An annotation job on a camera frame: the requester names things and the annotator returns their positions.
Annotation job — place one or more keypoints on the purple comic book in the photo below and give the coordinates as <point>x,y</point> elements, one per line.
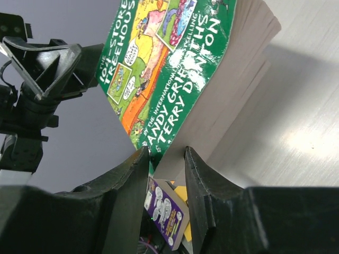
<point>161,207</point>

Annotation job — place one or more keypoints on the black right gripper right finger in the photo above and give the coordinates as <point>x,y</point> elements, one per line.
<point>226,218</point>

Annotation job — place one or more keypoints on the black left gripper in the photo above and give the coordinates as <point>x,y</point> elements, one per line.
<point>51,72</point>

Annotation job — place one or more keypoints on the green 104-Storey Treehouse book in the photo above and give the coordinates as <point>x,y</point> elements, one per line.
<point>177,73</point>

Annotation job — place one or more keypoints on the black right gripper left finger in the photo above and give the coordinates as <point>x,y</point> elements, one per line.
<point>100,216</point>

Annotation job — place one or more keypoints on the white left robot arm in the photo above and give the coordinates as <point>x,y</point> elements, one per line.
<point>21,156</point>

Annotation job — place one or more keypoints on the yellow book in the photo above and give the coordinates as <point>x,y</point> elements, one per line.
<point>180,196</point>

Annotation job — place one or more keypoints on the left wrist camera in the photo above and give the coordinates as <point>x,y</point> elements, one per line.
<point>14,26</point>

